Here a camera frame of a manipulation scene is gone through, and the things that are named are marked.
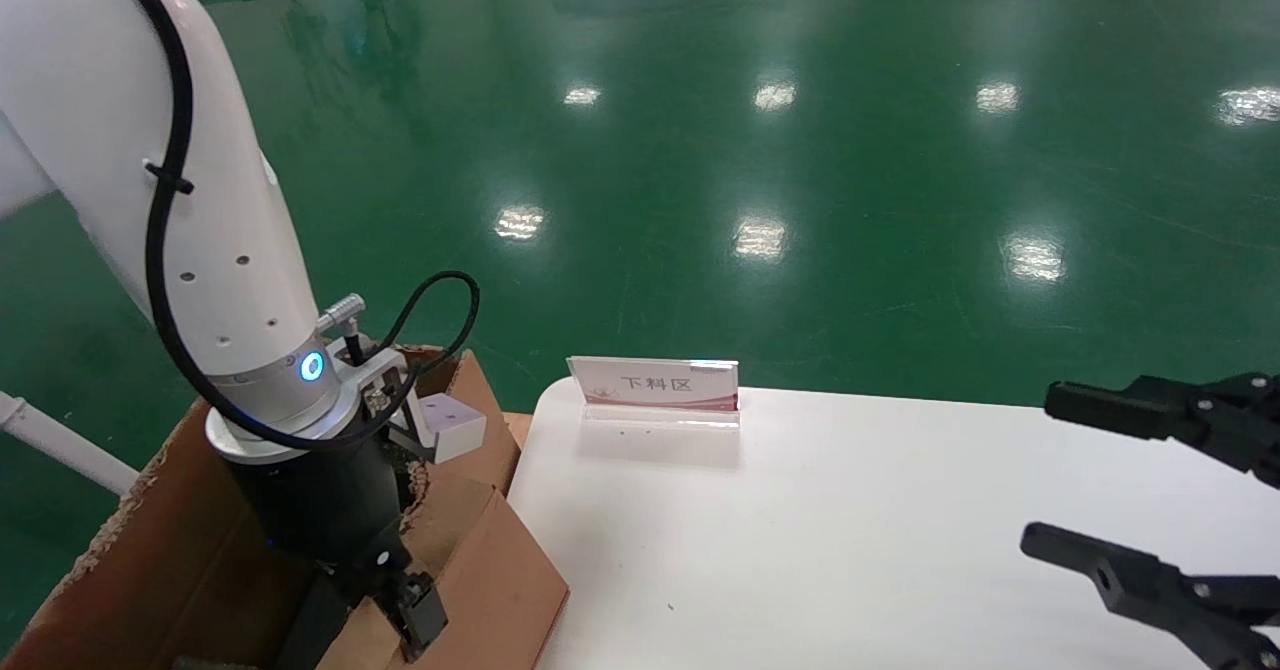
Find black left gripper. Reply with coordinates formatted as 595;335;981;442
215;428;449;664

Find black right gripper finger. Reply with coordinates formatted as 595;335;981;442
1020;521;1280;670
1043;371;1280;492

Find large brown cardboard box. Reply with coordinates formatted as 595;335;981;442
0;345;523;670

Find clear acrylic sign holder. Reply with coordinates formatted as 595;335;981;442
567;355;742;432

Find white plastic pipe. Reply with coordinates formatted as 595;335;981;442
0;390;141;497

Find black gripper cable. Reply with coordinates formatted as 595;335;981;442
345;270;482;421

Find black camera cable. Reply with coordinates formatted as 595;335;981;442
95;0;401;451

